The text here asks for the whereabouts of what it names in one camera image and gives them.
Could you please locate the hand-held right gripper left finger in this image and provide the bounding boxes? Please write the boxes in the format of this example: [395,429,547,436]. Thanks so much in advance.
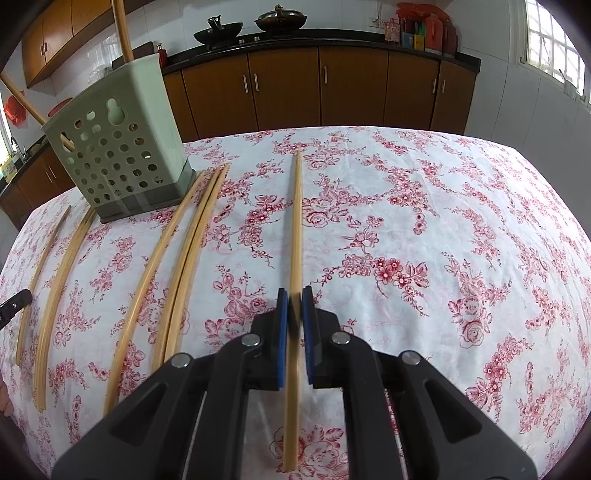
[52,288,290,480]

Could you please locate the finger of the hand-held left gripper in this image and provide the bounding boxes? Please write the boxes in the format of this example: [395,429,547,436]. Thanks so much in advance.
[0,288,34,329]

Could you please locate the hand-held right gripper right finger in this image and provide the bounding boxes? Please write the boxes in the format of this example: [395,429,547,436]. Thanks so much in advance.
[301,286,539,480]

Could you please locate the dark bamboo chopstick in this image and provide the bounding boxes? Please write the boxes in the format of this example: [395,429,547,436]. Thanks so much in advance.
[15,205,72,367]

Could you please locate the green perforated utensil holder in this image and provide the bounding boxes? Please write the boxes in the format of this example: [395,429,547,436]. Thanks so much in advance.
[42,52,197,224]

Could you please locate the red floral tablecloth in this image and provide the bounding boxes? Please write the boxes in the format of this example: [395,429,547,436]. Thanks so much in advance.
[0,127,591,480]

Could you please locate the bright window over sink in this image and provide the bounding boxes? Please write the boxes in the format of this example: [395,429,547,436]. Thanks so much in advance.
[0,104,14,153]

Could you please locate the brown wooden base cabinets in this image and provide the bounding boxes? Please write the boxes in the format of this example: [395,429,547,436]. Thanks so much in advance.
[0,46,476,232]

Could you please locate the black kitchen countertop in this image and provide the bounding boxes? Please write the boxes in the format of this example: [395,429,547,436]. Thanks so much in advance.
[0,28,482,197]

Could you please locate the black wok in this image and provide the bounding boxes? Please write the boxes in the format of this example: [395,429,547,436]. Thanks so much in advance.
[193,16,244,46]

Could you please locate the wok with lid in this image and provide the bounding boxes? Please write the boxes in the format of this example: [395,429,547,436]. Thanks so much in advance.
[254,4,308,32]

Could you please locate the row of colourful boxes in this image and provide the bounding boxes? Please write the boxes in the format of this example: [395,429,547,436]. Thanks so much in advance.
[401,19,426,51]

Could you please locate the red plastic jug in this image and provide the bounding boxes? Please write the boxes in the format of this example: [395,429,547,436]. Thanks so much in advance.
[425,13,458,57]

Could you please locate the red plastic bag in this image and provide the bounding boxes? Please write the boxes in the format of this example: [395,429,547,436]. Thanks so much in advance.
[397,2,451,21]

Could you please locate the white barred window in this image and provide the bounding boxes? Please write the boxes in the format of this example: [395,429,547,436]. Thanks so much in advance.
[524,0,591,100]

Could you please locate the red wall decoration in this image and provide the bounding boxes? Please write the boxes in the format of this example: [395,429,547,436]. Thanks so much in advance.
[4,95,27,126]

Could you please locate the brown wooden wall cabinet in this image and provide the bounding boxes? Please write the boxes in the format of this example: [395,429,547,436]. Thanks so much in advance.
[21,0,116,88]

